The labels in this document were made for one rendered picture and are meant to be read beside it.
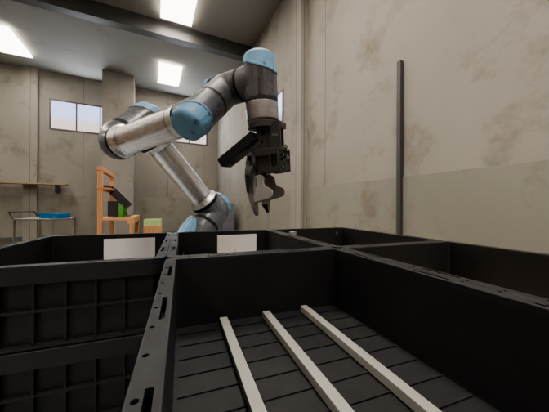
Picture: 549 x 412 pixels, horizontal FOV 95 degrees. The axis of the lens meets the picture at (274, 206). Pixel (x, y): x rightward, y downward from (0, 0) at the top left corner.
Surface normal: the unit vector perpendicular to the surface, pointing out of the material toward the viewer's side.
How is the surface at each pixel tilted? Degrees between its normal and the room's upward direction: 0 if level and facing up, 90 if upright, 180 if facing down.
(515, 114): 90
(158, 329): 0
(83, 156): 90
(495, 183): 90
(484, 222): 90
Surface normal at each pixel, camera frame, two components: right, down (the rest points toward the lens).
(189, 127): -0.36, 0.70
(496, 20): -0.90, 0.00
